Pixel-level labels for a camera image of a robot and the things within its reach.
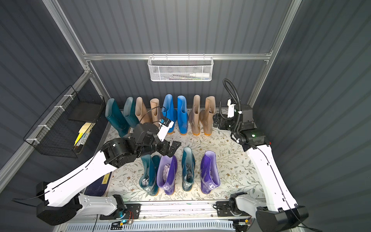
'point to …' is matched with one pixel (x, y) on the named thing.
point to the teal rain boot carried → (115, 117)
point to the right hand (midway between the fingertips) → (223, 116)
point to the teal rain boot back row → (130, 111)
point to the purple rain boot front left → (166, 173)
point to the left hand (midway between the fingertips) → (174, 141)
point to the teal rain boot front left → (148, 181)
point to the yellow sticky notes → (84, 127)
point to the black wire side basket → (56, 134)
